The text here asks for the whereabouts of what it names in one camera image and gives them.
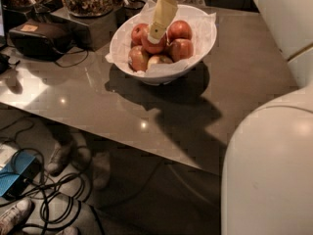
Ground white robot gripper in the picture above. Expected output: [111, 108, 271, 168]
[148, 0, 186, 44]

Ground red apple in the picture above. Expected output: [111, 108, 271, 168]
[167, 21, 193, 42]
[168, 38, 194, 62]
[141, 26, 167, 54]
[131, 23, 148, 46]

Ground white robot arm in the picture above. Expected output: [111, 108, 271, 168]
[187, 0, 313, 235]

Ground white bowl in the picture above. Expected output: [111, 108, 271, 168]
[109, 4, 218, 86]

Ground white paper bowl liner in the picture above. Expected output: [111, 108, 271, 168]
[105, 0, 217, 78]

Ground yellow-red apple front centre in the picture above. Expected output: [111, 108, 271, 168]
[147, 55, 173, 69]

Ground red-yellow apple front left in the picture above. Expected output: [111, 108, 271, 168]
[128, 45, 150, 71]

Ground black cup with scoop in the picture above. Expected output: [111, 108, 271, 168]
[119, 0, 145, 23]

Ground dark grey display stand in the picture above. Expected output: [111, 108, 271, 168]
[51, 8, 117, 51]

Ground black case with label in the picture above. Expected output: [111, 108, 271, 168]
[9, 20, 74, 61]

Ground white sneaker under table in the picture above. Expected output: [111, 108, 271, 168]
[46, 142, 73, 176]

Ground blue box on floor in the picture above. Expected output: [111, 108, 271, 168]
[0, 151, 40, 200]

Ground white sneaker bottom left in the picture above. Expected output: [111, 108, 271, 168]
[0, 199, 32, 235]

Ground black cable on table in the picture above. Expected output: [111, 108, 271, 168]
[53, 48, 90, 69]

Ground black cables on floor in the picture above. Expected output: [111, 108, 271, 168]
[0, 116, 106, 235]

